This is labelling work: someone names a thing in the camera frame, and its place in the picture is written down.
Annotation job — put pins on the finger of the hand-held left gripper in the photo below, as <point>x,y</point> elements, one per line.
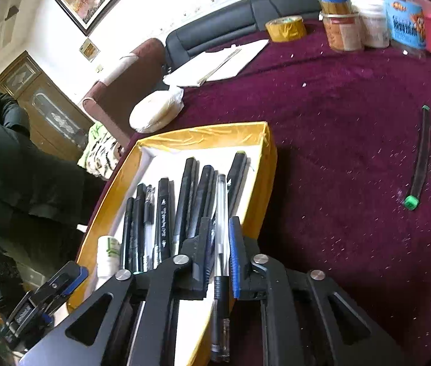
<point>66,278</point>

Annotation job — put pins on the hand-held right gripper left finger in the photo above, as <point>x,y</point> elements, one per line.
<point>162,286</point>

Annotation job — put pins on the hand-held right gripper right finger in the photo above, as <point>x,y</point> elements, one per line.
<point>238,259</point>

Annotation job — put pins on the white bottle green label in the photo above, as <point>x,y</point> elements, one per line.
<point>108,255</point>

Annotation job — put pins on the clear gel pen plain barrel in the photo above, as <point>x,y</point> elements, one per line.
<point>221,206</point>

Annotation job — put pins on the black capped pen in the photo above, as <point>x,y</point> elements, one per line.
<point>127,236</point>

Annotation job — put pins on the yellow cardboard box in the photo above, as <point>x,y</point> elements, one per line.
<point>200,137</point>

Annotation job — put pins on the black marker green cap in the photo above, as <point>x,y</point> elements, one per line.
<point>421,160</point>

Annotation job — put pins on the person in dark clothes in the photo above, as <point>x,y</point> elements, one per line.
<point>17,160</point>

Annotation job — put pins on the green white patterned cloth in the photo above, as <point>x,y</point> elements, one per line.
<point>99,152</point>

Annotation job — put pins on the purple velvet tablecloth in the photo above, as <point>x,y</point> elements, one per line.
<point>333,141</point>

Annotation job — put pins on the white wrapped round bundle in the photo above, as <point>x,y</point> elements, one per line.
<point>154,110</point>

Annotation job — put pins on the wooden glass door cabinet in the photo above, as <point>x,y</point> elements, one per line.
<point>47,103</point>

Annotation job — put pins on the white paper sheets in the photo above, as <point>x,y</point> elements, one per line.
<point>219,63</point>

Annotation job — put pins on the brown upholstered chair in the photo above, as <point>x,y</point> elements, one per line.
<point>124,84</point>

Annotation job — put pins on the yellow tape roll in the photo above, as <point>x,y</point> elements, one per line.
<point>286,28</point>

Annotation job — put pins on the black leather sofa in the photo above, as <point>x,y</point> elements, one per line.
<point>219,23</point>

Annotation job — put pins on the clear jar brown contents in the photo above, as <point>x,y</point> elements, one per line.
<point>343,32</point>

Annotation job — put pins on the white plastic tub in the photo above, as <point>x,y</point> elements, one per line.
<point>371,23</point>

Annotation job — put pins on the clear jar blue label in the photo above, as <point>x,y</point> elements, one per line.
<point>408,19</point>

